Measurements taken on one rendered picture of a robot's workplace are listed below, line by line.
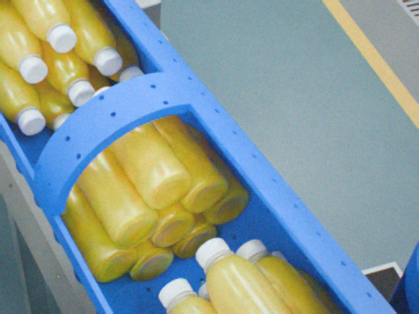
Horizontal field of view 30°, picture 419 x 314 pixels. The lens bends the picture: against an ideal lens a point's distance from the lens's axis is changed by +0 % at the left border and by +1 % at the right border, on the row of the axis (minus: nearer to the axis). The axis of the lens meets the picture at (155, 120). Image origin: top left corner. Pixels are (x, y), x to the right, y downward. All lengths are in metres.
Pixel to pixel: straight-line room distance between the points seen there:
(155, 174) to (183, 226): 0.13
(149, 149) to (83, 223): 0.15
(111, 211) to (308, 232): 0.26
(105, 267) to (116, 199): 0.10
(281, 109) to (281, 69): 0.21
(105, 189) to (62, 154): 0.08
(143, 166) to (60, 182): 0.11
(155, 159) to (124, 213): 0.08
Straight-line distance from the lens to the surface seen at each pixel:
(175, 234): 1.05
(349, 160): 2.58
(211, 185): 1.00
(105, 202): 0.98
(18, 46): 1.19
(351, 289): 0.83
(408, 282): 1.15
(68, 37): 1.16
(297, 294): 0.91
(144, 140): 0.97
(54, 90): 1.25
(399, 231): 2.45
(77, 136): 0.95
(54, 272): 1.23
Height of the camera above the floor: 1.91
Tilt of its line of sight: 47 degrees down
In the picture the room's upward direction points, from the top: 2 degrees clockwise
